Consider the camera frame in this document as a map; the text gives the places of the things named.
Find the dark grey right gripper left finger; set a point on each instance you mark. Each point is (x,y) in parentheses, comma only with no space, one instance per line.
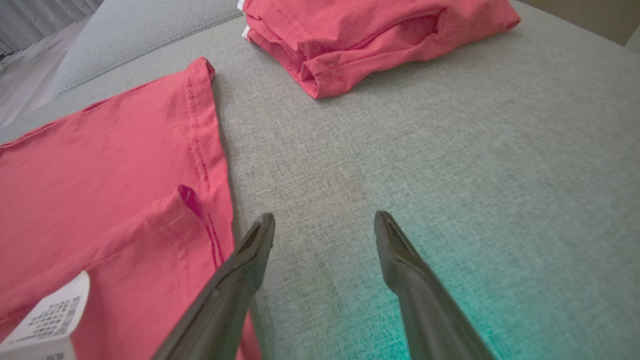
(225,310)

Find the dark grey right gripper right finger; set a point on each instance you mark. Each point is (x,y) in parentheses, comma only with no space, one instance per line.
(430,315)

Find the red and white jersey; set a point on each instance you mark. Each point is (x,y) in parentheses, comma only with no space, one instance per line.
(100,175)

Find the red shorts with white stripe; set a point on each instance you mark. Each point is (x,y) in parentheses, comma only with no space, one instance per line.
(350,35)

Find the large grey sofa seat cushion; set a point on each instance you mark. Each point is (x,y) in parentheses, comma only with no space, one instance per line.
(400,150)

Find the grey curtain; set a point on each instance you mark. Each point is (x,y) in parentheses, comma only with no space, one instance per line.
(30,20)

